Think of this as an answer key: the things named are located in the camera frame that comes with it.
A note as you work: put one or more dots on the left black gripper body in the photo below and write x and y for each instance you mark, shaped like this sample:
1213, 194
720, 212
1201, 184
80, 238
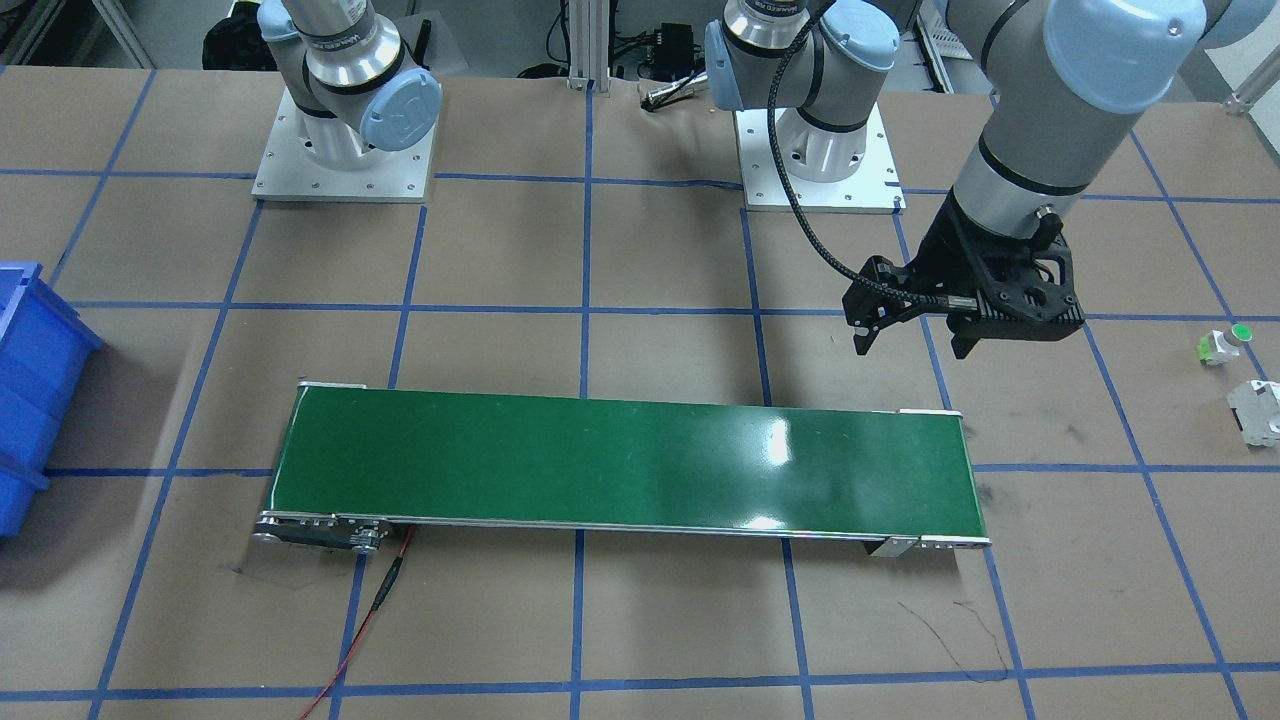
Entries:
936, 258

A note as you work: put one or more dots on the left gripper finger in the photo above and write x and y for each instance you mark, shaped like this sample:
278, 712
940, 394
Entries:
1035, 307
879, 297

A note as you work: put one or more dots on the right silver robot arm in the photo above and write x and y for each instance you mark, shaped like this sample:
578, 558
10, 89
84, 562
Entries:
361, 95

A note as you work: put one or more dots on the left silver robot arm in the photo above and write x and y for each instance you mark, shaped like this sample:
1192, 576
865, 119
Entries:
1072, 78

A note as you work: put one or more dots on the green push button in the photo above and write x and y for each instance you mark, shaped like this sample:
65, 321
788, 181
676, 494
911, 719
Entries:
1217, 348

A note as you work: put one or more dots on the white red circuit breaker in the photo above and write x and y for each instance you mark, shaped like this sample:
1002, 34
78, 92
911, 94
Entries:
1255, 406

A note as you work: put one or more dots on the green conveyor belt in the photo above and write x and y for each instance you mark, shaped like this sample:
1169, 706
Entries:
355, 460

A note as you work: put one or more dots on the blue plastic bin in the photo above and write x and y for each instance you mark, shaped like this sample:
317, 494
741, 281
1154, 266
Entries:
44, 346

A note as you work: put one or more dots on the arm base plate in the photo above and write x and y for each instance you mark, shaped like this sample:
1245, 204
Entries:
312, 159
828, 172

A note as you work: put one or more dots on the aluminium frame post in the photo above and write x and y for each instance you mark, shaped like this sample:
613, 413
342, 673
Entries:
589, 56

